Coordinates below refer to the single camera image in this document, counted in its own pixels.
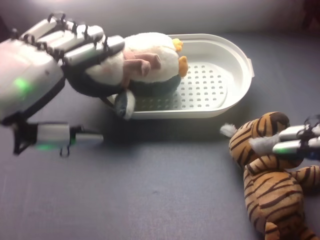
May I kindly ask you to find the white perforated plastic tray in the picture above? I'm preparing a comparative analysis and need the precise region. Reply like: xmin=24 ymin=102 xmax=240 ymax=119
xmin=106 ymin=33 xmax=256 ymax=120

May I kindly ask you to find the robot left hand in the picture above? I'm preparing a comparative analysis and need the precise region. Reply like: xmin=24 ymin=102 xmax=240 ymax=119
xmin=0 ymin=12 xmax=126 ymax=158

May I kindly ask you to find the striped tiger plush toy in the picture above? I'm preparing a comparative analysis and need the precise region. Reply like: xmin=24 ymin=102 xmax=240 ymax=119
xmin=219 ymin=111 xmax=320 ymax=240

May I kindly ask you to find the grey table cloth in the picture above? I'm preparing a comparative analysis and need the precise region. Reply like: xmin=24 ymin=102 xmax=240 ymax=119
xmin=0 ymin=26 xmax=320 ymax=240

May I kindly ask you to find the penguin plush toy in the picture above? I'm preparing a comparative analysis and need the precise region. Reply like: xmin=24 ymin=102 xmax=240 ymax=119
xmin=65 ymin=31 xmax=189 ymax=121

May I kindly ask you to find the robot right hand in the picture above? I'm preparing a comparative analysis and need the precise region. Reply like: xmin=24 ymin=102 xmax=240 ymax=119
xmin=271 ymin=115 xmax=320 ymax=161

